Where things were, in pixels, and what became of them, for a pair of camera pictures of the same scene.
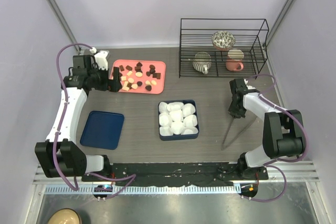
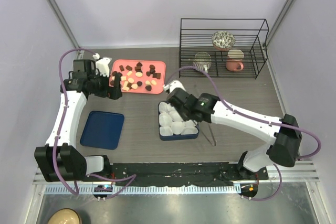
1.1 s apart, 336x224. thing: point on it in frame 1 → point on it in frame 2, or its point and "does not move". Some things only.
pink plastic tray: [140, 76] does not move
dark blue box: [178, 119] does not move
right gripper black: [233, 113] → [182, 115]
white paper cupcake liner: [190, 130] does not move
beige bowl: [64, 216] does not move
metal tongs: [224, 148] → [214, 140]
